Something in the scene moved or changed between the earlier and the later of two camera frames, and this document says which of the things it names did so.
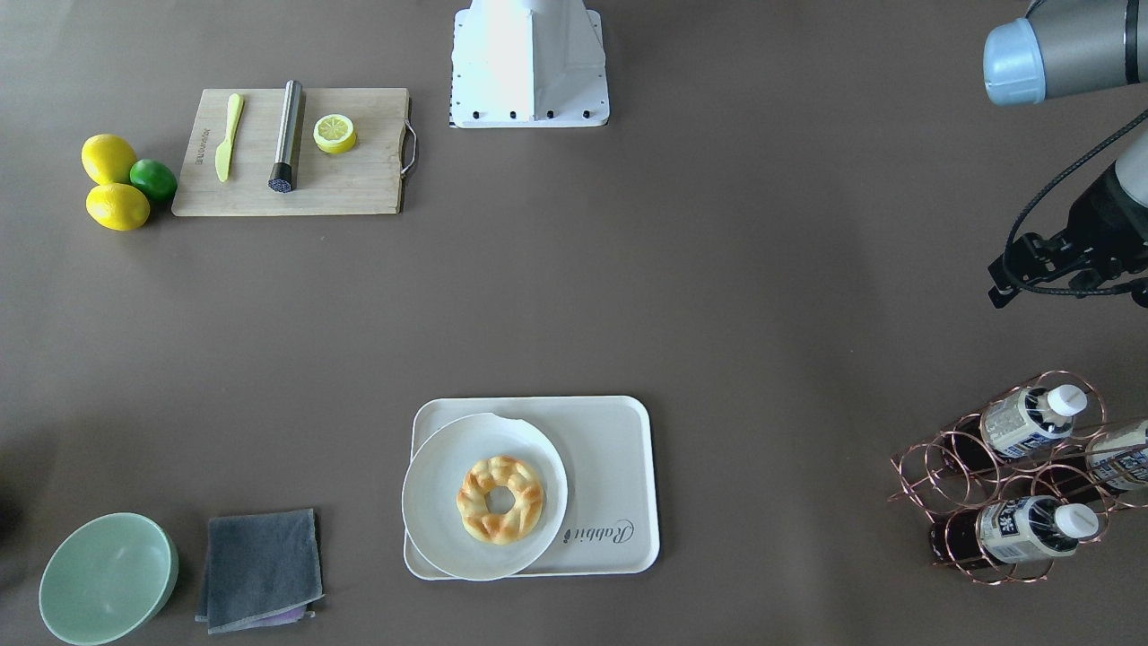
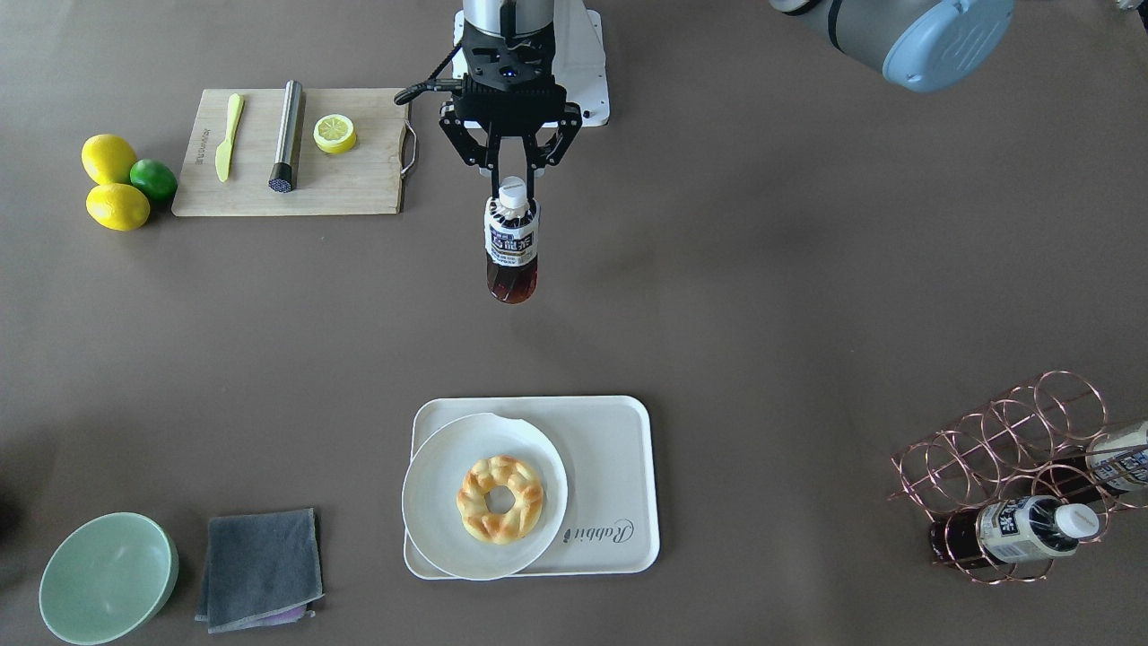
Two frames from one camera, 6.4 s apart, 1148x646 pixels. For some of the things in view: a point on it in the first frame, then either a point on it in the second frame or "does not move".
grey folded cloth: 263,570 does not move
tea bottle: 1012,528 does not move
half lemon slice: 334,134 does not move
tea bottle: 1031,417 → 512,234
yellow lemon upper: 108,159 does not move
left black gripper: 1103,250 → 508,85
